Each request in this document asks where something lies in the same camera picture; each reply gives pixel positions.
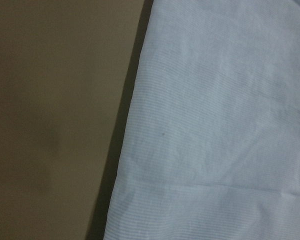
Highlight brown paper table cover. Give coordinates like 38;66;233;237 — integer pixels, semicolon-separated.
0;0;153;240

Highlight light blue striped shirt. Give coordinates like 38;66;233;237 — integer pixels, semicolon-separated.
104;0;300;240

